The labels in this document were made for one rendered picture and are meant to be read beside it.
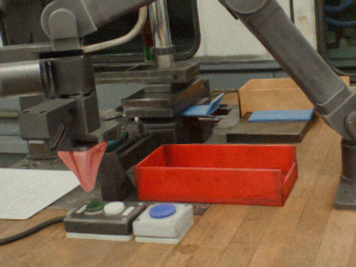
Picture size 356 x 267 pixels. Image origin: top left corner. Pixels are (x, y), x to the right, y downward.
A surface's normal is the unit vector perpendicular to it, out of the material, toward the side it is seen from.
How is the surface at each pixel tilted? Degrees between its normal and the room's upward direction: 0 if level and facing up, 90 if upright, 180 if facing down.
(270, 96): 90
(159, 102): 90
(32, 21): 90
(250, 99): 90
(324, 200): 0
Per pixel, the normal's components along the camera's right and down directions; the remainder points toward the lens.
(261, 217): -0.10, -0.97
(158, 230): -0.31, 0.26
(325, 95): -0.02, 0.09
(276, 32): 0.22, 0.35
